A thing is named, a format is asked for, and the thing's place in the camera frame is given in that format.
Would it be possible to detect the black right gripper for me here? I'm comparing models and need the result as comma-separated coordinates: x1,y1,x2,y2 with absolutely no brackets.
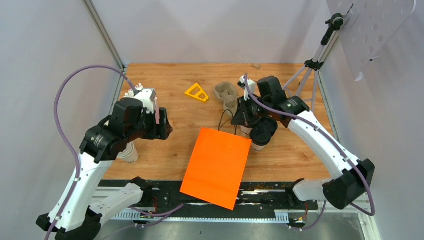
231,94,272,127

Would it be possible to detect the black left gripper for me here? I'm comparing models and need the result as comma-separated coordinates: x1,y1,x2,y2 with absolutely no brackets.
126,106,174,142

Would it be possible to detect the orange and white paper bag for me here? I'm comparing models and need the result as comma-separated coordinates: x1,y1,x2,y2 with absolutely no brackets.
180,125,252,211

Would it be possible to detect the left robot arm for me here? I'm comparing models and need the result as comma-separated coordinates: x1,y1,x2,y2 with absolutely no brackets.
36,98,173,240

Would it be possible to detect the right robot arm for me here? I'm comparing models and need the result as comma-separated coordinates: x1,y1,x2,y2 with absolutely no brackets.
231,75,375,210

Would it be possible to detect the stack of black lids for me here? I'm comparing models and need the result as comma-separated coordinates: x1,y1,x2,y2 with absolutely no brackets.
260,116,278,137

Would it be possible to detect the cardboard cup carrier stack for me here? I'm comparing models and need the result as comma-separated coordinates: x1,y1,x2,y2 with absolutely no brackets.
214,81,238,117

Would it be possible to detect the stack of white paper cups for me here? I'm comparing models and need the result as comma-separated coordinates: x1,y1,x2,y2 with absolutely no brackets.
117,142,139,163

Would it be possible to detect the yellow plastic triangle piece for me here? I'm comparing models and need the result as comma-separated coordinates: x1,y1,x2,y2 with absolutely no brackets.
184,83,210,103

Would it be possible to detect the pink cup of straws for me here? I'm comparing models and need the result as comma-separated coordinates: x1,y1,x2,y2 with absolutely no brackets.
124,83,160,124

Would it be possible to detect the white perforated board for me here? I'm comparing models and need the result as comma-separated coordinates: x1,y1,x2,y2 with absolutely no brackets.
327,0,417,81

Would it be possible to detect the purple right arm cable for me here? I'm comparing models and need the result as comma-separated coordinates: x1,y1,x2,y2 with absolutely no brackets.
243,73,377,217

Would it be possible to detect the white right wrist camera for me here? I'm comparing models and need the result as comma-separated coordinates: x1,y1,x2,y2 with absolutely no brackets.
237,75,256,101

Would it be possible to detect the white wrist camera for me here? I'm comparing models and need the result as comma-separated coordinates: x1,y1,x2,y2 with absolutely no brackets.
237,75,256,101
134,88,157,114

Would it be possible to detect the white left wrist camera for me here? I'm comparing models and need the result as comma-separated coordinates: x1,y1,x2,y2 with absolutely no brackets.
134,88,157,114

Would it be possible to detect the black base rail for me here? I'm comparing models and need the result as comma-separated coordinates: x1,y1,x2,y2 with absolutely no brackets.
112,180,324,226

